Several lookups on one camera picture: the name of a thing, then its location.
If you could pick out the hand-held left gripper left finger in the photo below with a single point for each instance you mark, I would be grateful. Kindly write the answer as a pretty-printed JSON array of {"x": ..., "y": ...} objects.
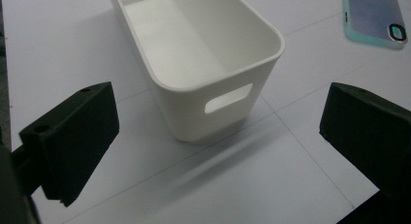
[{"x": 74, "y": 136}]

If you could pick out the white plastic storage bin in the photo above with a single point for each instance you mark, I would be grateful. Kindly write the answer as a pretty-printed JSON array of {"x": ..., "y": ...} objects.
[{"x": 194, "y": 43}]

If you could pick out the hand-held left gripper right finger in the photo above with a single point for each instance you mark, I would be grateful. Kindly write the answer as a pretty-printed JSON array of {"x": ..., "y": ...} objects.
[{"x": 371, "y": 136}]

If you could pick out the white table cover sheet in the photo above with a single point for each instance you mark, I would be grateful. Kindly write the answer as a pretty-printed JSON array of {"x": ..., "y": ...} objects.
[{"x": 284, "y": 159}]

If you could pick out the iridescent phone case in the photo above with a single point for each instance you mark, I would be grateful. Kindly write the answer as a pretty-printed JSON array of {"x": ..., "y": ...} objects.
[{"x": 374, "y": 14}]

